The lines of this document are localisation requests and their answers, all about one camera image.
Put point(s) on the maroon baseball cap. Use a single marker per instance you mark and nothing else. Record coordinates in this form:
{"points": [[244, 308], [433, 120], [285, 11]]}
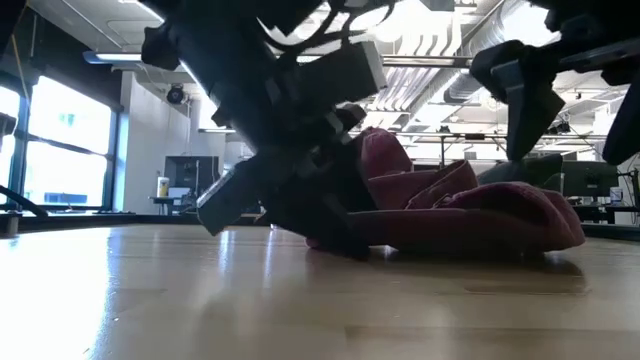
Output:
{"points": [[385, 150], [475, 220]]}

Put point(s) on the dark cabinet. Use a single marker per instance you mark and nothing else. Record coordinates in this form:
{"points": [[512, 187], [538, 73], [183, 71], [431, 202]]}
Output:
{"points": [[200, 170]]}

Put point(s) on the black round ceiling fixture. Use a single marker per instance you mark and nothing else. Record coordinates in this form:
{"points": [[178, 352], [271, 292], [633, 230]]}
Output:
{"points": [[175, 95]]}

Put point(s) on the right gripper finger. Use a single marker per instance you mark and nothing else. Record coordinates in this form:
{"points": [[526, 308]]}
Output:
{"points": [[530, 115], [627, 135]]}

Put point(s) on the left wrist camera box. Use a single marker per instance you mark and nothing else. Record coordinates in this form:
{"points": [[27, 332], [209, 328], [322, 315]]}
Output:
{"points": [[340, 75]]}

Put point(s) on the white yellow canister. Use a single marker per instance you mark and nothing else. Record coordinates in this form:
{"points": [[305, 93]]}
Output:
{"points": [[163, 187]]}

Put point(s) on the long ceiling light strip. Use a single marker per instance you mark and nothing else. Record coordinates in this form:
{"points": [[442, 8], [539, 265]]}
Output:
{"points": [[112, 57]]}

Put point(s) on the silver ventilation duct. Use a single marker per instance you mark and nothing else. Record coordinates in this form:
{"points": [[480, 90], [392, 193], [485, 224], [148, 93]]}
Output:
{"points": [[457, 87]]}

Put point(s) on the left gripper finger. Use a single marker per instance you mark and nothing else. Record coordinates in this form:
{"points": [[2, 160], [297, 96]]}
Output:
{"points": [[325, 225]]}

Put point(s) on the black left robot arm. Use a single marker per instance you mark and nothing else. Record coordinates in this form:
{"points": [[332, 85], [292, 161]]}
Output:
{"points": [[215, 60]]}

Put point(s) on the black computer monitor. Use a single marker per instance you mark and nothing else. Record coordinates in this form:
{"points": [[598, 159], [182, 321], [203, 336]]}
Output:
{"points": [[590, 177]]}

